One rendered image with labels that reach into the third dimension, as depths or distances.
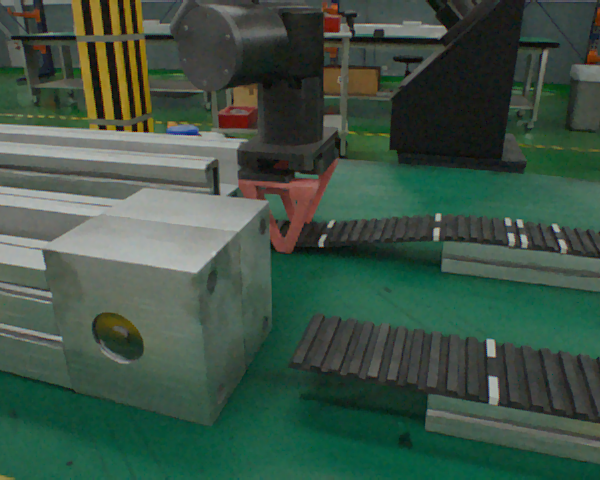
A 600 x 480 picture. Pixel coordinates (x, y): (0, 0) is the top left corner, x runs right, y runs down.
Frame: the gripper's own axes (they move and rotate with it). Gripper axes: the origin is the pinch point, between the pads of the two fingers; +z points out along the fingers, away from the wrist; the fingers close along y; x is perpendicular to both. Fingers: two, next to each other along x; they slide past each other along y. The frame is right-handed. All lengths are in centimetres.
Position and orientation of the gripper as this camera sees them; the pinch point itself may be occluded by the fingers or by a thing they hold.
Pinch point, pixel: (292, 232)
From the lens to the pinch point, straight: 48.8
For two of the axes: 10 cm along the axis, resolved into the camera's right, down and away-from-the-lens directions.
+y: -2.9, 4.0, -8.7
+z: 0.1, 9.1, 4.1
